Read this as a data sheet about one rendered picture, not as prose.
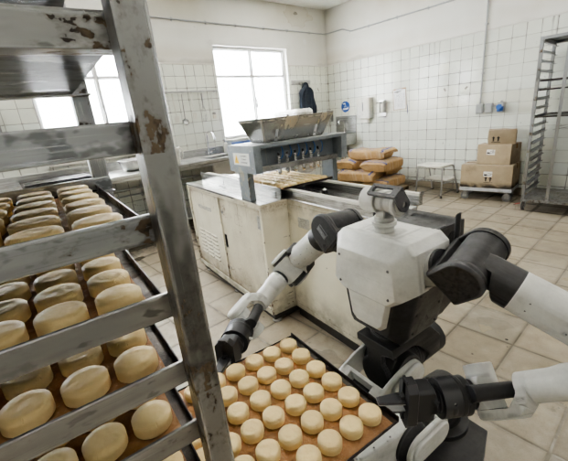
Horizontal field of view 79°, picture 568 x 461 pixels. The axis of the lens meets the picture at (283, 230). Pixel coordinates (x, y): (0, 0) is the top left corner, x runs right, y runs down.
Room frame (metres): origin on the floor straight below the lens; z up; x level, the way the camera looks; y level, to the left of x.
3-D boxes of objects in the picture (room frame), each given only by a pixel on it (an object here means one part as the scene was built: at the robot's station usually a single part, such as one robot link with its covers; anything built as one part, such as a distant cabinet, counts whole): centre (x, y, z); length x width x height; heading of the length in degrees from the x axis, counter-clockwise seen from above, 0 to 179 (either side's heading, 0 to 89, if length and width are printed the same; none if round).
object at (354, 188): (2.48, -0.15, 0.87); 2.01 x 0.03 x 0.07; 33
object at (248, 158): (2.31, -0.09, 1.01); 0.72 x 0.33 x 0.34; 123
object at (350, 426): (0.56, -0.10, 0.69); 0.05 x 0.05 x 0.02
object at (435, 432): (0.91, -0.35, 0.28); 0.21 x 0.20 x 0.13; 123
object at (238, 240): (2.71, 0.17, 0.42); 1.28 x 0.72 x 0.84; 33
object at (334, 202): (2.33, 0.09, 0.87); 2.01 x 0.03 x 0.07; 33
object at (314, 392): (0.66, -0.03, 0.69); 0.05 x 0.05 x 0.02
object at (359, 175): (5.45, -1.30, 0.32); 0.72 x 0.42 x 0.17; 44
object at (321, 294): (1.88, -0.36, 0.45); 0.70 x 0.34 x 0.90; 33
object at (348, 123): (6.47, -1.28, 0.93); 0.99 x 0.38 x 1.09; 40
